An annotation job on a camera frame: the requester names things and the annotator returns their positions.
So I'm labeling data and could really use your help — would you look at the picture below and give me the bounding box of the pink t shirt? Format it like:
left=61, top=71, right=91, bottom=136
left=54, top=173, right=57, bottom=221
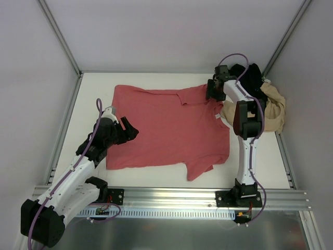
left=106, top=85, right=230, bottom=181

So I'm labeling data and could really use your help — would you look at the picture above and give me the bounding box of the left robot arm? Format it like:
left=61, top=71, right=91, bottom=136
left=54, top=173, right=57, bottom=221
left=20, top=117, right=139, bottom=249

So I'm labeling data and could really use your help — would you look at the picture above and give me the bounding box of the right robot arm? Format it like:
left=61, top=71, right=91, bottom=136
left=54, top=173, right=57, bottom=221
left=206, top=65, right=265, bottom=208

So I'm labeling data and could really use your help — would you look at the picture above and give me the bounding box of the black t shirt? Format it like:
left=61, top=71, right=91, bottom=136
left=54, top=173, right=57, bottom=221
left=240, top=63, right=267, bottom=102

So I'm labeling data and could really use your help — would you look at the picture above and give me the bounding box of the beige t shirt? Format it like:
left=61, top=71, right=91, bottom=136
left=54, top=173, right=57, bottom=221
left=220, top=81, right=286, bottom=134

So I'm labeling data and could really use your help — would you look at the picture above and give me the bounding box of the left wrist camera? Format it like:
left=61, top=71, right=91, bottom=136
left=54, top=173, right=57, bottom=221
left=101, top=106, right=118, bottom=122

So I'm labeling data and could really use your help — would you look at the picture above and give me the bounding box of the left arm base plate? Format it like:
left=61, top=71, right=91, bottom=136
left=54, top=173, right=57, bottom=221
left=107, top=188, right=125, bottom=206

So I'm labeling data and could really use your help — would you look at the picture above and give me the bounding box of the aluminium front rail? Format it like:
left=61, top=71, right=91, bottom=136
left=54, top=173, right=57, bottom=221
left=32, top=185, right=312, bottom=210

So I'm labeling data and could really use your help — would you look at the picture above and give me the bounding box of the white slotted cable duct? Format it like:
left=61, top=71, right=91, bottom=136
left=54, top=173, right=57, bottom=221
left=77, top=207, right=235, bottom=220

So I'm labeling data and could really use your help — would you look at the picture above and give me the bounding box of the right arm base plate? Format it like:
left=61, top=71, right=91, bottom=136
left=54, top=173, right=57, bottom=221
left=215, top=190, right=263, bottom=208

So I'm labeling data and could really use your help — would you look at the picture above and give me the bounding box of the right aluminium frame post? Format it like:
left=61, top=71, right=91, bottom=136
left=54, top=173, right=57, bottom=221
left=262, top=0, right=313, bottom=78

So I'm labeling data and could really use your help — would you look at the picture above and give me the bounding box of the aluminium frame post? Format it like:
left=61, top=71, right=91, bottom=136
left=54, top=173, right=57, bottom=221
left=37, top=0, right=82, bottom=77
left=262, top=0, right=313, bottom=78

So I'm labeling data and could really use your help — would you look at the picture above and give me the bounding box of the left aluminium frame post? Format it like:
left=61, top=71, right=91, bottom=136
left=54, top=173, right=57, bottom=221
left=37, top=0, right=82, bottom=77

